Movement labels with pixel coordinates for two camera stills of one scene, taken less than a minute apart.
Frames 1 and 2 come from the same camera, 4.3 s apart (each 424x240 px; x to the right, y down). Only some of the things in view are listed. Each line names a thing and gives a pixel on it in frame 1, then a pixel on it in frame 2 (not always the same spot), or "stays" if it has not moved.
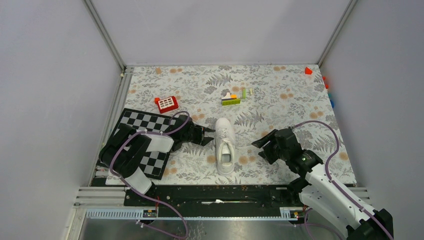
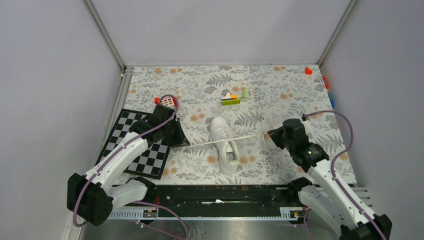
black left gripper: x=200 y=139 -> x=180 y=140
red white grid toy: x=166 y=104 stays
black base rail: x=233 y=201 stays
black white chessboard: x=149 y=122 stays
